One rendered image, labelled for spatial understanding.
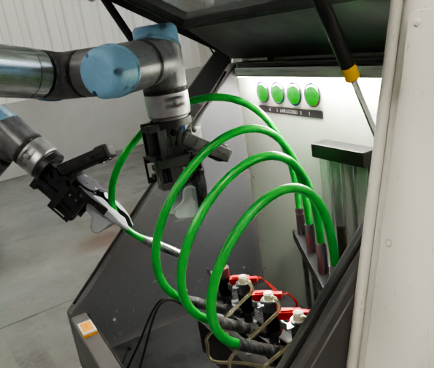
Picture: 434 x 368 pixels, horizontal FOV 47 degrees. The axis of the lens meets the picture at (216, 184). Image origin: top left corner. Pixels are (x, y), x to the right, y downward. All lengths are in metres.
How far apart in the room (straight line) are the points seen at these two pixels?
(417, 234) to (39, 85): 0.55
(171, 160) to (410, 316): 0.44
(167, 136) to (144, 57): 0.16
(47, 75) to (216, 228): 0.69
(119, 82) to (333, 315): 0.43
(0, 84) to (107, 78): 0.14
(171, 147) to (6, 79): 0.29
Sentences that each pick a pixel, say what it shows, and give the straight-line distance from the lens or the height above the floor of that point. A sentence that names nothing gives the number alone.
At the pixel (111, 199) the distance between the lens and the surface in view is 1.00.
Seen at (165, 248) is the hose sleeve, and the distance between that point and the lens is 1.04.
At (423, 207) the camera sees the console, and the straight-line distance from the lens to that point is 0.60.
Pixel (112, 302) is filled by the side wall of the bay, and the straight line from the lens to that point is 1.27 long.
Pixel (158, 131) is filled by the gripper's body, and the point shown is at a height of 1.39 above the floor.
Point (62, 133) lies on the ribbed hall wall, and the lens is 7.55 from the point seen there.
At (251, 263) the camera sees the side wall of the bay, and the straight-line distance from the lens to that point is 1.42.
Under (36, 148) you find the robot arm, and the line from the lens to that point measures 1.04.
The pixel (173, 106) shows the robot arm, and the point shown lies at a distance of 0.84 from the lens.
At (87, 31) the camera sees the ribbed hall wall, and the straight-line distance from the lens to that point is 7.67.
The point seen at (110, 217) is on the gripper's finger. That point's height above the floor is 1.22.
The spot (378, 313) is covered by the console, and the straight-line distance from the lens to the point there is 0.67.
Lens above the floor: 1.54
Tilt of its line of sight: 17 degrees down
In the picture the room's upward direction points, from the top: 9 degrees counter-clockwise
